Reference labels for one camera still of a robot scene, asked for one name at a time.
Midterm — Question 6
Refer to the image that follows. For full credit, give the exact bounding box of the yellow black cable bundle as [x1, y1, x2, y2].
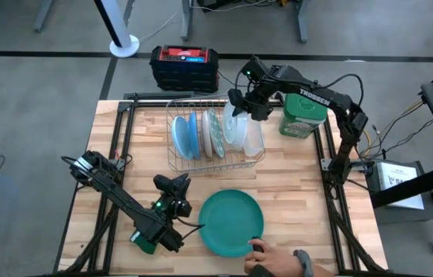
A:
[361, 98, 433, 159]

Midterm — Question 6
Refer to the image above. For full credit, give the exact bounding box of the clear plastic cutlery holder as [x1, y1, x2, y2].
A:
[243, 121, 266, 158]

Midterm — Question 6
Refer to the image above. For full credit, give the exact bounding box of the person's hand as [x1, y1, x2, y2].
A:
[243, 238, 305, 277]

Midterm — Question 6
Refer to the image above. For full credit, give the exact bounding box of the teal patterned white plate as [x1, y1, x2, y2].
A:
[206, 107, 226, 159]

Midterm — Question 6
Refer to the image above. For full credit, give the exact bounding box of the wire dish rack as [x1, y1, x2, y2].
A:
[165, 98, 267, 174]

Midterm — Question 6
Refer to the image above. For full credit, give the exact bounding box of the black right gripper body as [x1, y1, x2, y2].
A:
[228, 86, 275, 122]

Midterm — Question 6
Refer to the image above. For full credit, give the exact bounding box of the grey wristband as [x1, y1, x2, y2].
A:
[293, 249, 315, 277]

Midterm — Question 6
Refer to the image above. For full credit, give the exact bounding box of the green sponge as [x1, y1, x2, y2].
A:
[129, 229, 158, 255]

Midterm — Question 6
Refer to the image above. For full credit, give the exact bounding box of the green Cascade detergent tub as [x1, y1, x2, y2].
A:
[278, 94, 328, 139]

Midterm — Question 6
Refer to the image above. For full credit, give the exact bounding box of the red black power station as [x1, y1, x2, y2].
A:
[149, 45, 220, 94]

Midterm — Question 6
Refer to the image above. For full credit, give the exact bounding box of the black table frame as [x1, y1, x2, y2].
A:
[52, 92, 388, 277]

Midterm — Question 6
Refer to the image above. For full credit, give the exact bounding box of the grey desk leg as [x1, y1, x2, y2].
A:
[296, 0, 309, 44]
[179, 0, 196, 42]
[33, 0, 54, 34]

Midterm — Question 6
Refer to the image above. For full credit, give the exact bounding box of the plain white plate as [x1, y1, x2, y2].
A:
[221, 102, 250, 152]

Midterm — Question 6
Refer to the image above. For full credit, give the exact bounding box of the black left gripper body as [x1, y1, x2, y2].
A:
[153, 175, 192, 219]

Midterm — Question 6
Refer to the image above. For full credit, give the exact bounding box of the white floor cable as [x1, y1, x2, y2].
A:
[138, 11, 178, 43]

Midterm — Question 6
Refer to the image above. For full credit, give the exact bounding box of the light blue plate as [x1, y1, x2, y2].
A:
[172, 115, 194, 162]

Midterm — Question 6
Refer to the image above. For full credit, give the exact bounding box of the white tower fan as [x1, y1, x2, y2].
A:
[92, 0, 141, 58]

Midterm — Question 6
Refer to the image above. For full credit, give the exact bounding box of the white printed paper box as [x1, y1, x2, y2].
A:
[377, 163, 425, 211]

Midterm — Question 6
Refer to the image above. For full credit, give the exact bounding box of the person's forearm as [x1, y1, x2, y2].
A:
[310, 264, 336, 277]

